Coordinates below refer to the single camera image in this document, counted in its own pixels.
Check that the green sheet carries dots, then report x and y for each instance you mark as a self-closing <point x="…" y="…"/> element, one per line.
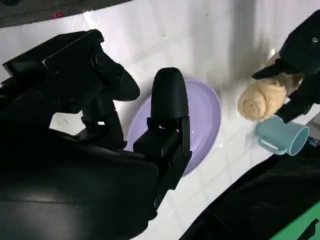
<point x="297" y="222"/>

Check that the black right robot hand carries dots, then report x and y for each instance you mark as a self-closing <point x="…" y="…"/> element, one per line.
<point x="62" y="162"/>

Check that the pale green mug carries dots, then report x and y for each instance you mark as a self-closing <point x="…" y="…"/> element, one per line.
<point x="277" y="131"/>

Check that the lilac plate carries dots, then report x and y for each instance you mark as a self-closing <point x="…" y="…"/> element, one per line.
<point x="202" y="120"/>

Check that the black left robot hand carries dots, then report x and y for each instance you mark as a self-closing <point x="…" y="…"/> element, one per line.
<point x="300" y="50"/>

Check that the beige towel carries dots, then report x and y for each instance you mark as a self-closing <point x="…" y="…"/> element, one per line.
<point x="260" y="100"/>

